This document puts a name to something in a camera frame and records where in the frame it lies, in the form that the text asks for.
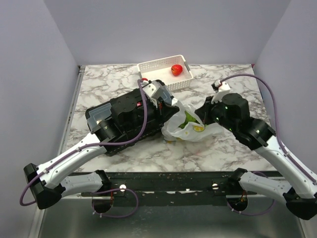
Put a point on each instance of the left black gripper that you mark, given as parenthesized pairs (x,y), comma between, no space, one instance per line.
(163,112)

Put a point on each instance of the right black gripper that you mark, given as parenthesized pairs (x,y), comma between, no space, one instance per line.
(204,110)

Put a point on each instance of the green fake guava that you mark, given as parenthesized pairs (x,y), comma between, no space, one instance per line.
(188,118)

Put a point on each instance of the white lemon print plastic bag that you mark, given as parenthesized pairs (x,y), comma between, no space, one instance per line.
(193,132)

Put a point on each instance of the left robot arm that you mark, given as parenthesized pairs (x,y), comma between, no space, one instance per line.
(51,181)

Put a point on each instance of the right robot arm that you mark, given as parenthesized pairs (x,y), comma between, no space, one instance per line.
(298,192)

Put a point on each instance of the red fake apple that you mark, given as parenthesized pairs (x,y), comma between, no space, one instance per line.
(176,69)

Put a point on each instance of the black plastic toolbox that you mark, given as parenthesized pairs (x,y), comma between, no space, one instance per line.
(100,122)

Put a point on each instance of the white perforated plastic basket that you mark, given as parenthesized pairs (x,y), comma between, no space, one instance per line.
(161,69)

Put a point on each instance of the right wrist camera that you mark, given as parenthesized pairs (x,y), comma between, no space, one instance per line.
(221,89)

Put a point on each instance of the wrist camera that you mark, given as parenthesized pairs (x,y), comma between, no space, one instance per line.
(221,89)
(157,92)

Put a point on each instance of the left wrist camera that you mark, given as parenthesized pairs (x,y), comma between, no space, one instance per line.
(157,92)

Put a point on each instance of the black mounting rail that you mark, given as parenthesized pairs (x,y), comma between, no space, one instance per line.
(168,189)

